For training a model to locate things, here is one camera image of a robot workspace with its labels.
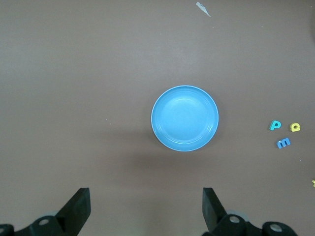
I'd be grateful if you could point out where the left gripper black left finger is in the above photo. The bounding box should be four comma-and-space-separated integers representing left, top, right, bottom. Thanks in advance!
0, 187, 91, 236

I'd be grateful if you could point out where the blue letter m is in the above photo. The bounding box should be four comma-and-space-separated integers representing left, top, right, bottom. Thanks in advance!
277, 137, 291, 149

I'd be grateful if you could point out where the teal letter p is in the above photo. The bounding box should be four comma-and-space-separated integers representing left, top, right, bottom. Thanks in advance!
269, 119, 282, 131

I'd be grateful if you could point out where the small grey paper scrap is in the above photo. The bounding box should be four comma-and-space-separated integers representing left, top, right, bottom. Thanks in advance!
195, 1, 212, 17

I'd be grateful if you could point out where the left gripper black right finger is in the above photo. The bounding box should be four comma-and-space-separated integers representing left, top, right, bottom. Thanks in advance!
202, 187, 300, 236

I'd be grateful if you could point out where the blue plate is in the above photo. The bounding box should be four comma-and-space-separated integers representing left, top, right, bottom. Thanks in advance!
151, 85, 220, 152

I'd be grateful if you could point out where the brown paper table cover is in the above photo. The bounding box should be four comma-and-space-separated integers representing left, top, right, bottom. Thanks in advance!
0, 0, 315, 236

